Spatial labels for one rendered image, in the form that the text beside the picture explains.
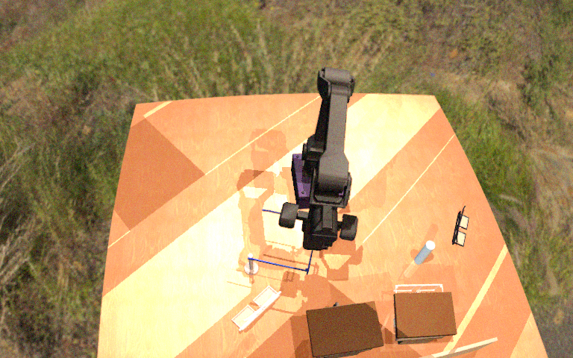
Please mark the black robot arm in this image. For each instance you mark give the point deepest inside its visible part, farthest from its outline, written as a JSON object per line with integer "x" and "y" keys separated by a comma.
{"x": 324, "y": 160}

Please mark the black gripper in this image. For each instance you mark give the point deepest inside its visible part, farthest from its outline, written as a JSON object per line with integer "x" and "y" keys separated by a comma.
{"x": 290, "y": 213}

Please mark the tan flat panel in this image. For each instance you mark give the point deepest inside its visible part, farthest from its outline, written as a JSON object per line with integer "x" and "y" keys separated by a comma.
{"x": 463, "y": 349}

